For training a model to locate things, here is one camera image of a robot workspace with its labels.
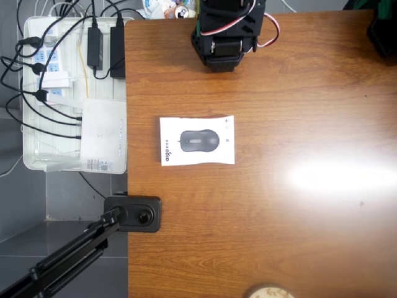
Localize thin yellow cable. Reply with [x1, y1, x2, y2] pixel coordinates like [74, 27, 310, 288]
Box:
[77, 27, 90, 97]

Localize black boom stand base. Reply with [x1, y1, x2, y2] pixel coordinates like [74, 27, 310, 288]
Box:
[103, 194, 163, 233]

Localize white charger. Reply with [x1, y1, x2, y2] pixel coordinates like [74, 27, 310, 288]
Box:
[41, 71, 71, 89]

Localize white router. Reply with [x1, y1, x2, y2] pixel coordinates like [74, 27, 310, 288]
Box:
[79, 99, 128, 173]

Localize white plastic bag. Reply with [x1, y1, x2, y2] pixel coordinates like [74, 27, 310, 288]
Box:
[136, 0, 176, 20]

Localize white power strip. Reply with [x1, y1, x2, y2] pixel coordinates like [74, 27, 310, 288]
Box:
[32, 27, 68, 104]

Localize wide black power adapter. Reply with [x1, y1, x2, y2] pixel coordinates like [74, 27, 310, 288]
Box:
[109, 25, 126, 79]

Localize black router cable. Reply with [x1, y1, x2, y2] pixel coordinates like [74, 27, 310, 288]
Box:
[21, 89, 83, 121]
[5, 93, 83, 127]
[20, 122, 83, 139]

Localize round wooden coaster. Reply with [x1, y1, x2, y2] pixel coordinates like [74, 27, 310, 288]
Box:
[244, 283, 296, 298]

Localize white plastic tray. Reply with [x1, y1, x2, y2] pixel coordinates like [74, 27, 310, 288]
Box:
[22, 16, 135, 175]

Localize slim black power adapter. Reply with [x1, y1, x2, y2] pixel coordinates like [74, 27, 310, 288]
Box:
[87, 27, 105, 68]

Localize red white servo cable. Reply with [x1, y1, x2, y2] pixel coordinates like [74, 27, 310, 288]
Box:
[200, 0, 282, 48]

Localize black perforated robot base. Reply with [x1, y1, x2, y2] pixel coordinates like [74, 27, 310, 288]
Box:
[367, 0, 397, 65]

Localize drink can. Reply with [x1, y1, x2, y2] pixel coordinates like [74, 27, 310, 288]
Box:
[174, 4, 190, 20]

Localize orange white mouse box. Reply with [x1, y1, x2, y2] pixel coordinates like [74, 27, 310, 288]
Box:
[159, 115, 236, 167]

